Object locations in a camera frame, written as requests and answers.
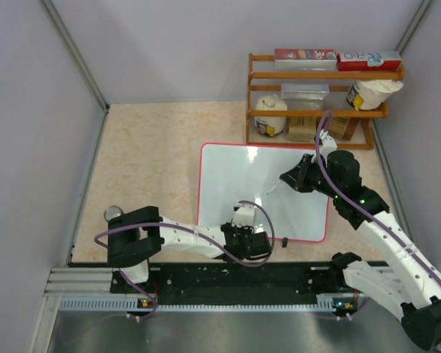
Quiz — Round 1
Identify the purple cable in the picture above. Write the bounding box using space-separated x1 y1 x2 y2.
314 110 441 306
93 199 276 320

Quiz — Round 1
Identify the white flour bag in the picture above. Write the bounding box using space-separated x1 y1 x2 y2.
254 93 287 137
346 79 404 110

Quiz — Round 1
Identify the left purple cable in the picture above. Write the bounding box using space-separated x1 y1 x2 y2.
93 199 276 320

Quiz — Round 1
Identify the white flour bag lower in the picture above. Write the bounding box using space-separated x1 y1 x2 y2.
254 93 287 137

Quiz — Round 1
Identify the clear plastic container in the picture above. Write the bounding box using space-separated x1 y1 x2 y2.
281 83 330 110

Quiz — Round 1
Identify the aluminium frame post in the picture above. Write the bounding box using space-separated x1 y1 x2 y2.
38 0 110 114
395 0 434 54

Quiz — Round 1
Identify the brown cardboard box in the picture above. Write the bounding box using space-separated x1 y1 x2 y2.
287 116 316 142
329 118 359 141

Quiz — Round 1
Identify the red white box right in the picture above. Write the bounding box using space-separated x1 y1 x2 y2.
337 51 402 71

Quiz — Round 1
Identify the brown cardboard box right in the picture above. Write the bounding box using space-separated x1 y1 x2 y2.
329 118 359 141

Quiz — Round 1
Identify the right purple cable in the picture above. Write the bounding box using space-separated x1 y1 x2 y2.
314 110 441 306

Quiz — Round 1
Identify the aluminium frame post left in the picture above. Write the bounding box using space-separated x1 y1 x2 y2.
38 0 110 114

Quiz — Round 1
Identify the whiteboard with pink frame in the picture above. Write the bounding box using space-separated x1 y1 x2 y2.
198 143 329 243

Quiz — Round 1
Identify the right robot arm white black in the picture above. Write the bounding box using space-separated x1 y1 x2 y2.
279 150 441 351

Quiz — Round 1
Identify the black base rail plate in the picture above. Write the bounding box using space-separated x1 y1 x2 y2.
110 261 354 306

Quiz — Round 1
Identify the wooden shelf rack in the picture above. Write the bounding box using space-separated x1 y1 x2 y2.
245 54 405 150

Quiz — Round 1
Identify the white flour bag upper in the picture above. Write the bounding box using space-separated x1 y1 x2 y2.
346 79 404 110

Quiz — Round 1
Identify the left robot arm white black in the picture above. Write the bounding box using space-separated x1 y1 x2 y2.
104 202 273 292

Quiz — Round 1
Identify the aluminium frame post right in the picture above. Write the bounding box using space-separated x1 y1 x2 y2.
395 0 434 54

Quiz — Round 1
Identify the grey slotted cable duct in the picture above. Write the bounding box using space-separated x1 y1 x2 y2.
60 297 154 312

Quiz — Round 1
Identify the brown cardboard box left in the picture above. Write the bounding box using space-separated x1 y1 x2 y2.
287 116 316 142

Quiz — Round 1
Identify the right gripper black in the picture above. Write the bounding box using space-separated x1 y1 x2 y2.
282 154 341 199

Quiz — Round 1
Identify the red foil box left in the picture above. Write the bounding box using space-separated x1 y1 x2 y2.
274 49 337 71

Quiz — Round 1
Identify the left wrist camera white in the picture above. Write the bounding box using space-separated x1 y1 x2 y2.
231 202 256 233

